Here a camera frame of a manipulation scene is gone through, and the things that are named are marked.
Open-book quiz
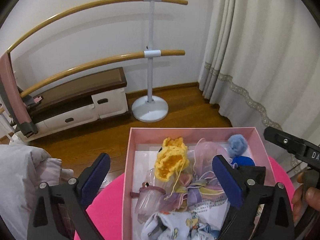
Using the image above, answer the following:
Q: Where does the pastel organza scrunchie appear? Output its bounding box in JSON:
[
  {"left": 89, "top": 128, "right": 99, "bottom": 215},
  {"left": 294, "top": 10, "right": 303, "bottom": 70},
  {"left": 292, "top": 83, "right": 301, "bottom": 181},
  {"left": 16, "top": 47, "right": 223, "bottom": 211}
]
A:
[{"left": 166, "top": 138, "right": 232, "bottom": 212}]

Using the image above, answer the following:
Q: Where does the light blue fabric scrunchie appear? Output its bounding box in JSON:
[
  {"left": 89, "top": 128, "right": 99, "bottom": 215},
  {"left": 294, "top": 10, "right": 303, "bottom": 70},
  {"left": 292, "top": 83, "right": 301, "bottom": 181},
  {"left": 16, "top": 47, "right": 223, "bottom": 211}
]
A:
[{"left": 227, "top": 134, "right": 248, "bottom": 159}]

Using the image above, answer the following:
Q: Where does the brown top storage bench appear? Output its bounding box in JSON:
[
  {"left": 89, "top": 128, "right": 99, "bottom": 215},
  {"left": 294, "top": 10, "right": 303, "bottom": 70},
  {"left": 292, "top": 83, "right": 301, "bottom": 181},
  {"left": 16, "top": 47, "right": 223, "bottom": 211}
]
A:
[{"left": 15, "top": 67, "right": 129, "bottom": 142}]

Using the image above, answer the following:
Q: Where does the pink cardboard box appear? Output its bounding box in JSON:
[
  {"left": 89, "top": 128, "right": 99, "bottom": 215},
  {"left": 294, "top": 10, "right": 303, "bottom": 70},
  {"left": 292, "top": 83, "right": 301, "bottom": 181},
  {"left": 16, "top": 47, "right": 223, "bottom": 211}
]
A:
[{"left": 121, "top": 127, "right": 276, "bottom": 239}]

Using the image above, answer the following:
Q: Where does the wooden ballet bar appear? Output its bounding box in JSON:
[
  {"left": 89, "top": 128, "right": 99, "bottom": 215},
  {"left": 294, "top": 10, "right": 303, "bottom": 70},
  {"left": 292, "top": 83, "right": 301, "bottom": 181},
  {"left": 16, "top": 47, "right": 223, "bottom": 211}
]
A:
[
  {"left": 7, "top": 0, "right": 188, "bottom": 54},
  {"left": 20, "top": 50, "right": 185, "bottom": 98}
]

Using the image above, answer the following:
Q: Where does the pink grey hanging towel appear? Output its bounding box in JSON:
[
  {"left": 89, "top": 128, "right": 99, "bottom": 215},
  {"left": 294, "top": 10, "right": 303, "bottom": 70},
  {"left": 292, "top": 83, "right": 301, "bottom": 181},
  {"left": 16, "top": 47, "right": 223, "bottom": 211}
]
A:
[{"left": 1, "top": 53, "right": 43, "bottom": 137}]

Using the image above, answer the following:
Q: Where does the pink round table cover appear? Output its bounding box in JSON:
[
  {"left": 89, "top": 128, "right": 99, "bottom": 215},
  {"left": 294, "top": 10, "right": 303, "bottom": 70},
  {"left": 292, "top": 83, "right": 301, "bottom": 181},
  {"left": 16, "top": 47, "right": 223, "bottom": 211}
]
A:
[{"left": 86, "top": 157, "right": 295, "bottom": 239}]

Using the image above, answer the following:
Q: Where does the white barre stand right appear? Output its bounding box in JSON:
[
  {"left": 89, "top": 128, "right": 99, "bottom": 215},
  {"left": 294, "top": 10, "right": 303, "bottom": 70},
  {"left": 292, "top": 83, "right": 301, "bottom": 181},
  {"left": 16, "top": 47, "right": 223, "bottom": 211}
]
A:
[{"left": 131, "top": 0, "right": 169, "bottom": 122}]

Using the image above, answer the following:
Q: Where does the cream curtain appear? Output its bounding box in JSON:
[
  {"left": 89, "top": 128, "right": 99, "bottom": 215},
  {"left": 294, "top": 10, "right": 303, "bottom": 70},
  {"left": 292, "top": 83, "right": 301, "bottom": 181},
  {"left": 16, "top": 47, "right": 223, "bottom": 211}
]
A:
[{"left": 200, "top": 0, "right": 319, "bottom": 144}]

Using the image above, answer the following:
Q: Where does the yellow crochet fish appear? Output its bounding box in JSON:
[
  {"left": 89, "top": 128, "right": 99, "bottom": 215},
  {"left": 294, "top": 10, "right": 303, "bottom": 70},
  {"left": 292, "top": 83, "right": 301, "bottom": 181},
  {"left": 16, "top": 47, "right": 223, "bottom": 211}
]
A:
[{"left": 153, "top": 136, "right": 190, "bottom": 201}]

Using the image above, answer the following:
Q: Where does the clear pouch with hair ties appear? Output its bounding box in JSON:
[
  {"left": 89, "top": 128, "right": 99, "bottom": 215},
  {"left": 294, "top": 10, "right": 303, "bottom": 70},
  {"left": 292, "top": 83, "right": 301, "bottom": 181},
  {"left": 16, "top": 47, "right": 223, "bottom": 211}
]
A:
[{"left": 130, "top": 168, "right": 166, "bottom": 224}]

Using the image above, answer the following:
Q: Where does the lower wooden ballet bar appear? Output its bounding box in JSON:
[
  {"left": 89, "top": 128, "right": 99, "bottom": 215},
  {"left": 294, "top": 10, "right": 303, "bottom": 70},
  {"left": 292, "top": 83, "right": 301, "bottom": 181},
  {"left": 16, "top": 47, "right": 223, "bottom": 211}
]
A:
[{"left": 20, "top": 50, "right": 185, "bottom": 98}]

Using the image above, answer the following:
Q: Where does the royal blue knitted item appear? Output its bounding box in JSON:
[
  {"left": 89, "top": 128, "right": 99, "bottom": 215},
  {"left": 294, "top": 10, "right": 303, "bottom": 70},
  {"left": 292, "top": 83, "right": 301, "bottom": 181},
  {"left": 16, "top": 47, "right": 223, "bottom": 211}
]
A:
[{"left": 231, "top": 155, "right": 255, "bottom": 167}]

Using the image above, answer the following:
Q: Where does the grey duvet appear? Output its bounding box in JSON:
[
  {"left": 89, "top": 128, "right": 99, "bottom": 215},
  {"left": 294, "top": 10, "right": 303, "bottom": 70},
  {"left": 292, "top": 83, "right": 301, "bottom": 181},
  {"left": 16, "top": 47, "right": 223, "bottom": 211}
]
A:
[{"left": 1, "top": 145, "right": 74, "bottom": 239}]

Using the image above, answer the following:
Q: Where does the white blue printed cloth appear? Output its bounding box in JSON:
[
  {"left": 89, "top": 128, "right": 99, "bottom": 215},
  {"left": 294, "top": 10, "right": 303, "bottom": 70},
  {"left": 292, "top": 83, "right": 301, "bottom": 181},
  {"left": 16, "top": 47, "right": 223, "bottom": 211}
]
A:
[{"left": 140, "top": 211, "right": 220, "bottom": 239}]

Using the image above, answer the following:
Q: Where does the upper wooden ballet bar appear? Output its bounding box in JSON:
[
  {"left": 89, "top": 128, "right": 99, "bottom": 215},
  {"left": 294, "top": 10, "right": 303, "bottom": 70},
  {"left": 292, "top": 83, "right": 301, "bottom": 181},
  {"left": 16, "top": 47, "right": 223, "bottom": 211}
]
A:
[{"left": 7, "top": 0, "right": 188, "bottom": 54}]

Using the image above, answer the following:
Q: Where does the person's right hand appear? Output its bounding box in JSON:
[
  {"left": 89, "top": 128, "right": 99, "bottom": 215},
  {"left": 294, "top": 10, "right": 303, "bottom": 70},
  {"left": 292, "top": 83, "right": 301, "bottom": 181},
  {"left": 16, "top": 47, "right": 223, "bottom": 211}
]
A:
[{"left": 291, "top": 170, "right": 320, "bottom": 222}]

